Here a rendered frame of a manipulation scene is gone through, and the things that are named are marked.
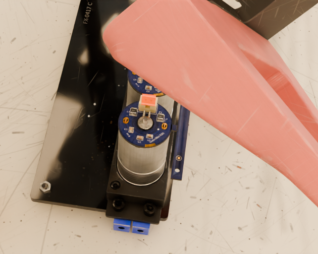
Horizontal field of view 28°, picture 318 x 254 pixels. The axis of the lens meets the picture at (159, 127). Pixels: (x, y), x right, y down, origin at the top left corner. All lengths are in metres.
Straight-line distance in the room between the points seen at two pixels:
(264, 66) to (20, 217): 0.21
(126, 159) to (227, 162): 0.08
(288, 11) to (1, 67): 0.24
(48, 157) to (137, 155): 0.06
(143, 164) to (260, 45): 0.15
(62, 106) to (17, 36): 0.07
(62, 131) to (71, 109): 0.02
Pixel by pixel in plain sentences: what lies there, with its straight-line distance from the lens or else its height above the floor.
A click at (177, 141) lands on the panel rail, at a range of 0.29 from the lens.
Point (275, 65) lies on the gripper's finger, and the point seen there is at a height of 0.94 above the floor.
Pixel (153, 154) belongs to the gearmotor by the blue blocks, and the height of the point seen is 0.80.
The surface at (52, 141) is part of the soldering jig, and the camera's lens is 0.35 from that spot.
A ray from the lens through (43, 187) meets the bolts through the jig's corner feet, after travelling 0.33.
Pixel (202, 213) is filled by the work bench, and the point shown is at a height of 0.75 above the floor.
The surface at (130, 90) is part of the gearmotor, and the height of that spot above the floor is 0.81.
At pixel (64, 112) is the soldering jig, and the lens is 0.36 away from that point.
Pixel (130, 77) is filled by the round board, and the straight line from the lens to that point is 0.31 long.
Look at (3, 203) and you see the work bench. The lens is 0.35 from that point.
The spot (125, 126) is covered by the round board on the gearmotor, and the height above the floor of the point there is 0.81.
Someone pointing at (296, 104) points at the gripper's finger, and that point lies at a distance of 0.16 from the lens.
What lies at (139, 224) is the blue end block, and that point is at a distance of 0.33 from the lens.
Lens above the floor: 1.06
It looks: 59 degrees down
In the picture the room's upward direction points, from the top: 8 degrees clockwise
